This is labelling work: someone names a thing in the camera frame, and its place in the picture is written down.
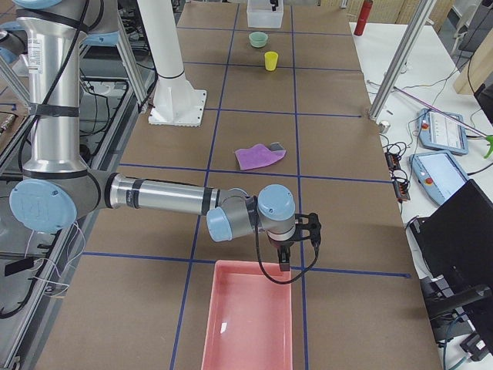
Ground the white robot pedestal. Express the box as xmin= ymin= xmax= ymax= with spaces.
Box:
xmin=138 ymin=0 xmax=207 ymax=127

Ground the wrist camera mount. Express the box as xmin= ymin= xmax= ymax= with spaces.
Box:
xmin=291 ymin=213 xmax=321 ymax=249

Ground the far teach pendant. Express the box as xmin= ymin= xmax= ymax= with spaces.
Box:
xmin=417 ymin=109 xmax=468 ymax=156

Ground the near teach pendant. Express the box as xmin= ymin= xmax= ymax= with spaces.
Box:
xmin=409 ymin=150 xmax=469 ymax=205

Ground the purple grey cloth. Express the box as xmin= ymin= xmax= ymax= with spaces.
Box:
xmin=234 ymin=143 xmax=287 ymax=170

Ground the pink plastic bin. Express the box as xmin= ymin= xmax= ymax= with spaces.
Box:
xmin=201 ymin=261 xmax=293 ymax=369

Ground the white translucent bin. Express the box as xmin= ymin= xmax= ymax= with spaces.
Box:
xmin=246 ymin=0 xmax=284 ymax=29

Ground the yellow plastic cup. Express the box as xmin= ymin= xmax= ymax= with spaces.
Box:
xmin=264 ymin=51 xmax=279 ymax=72

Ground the aluminium frame post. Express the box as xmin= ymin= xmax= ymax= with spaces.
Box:
xmin=368 ymin=0 xmax=436 ymax=121

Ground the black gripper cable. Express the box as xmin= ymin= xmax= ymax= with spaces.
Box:
xmin=254 ymin=227 xmax=320 ymax=285

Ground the grabber stick green tip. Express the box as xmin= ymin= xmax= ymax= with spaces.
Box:
xmin=393 ymin=86 xmax=493 ymax=159

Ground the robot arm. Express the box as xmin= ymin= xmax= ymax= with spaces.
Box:
xmin=9 ymin=1 xmax=301 ymax=285

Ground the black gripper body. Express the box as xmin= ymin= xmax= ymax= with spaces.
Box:
xmin=269 ymin=233 xmax=293 ymax=251

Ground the teach pendant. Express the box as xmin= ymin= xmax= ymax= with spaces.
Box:
xmin=409 ymin=150 xmax=469 ymax=205
xmin=417 ymin=109 xmax=468 ymax=156

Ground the red bottle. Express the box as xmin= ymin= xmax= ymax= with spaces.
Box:
xmin=354 ymin=0 xmax=374 ymax=36

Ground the green bowl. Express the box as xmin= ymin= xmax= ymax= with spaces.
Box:
xmin=248 ymin=32 xmax=269 ymax=49

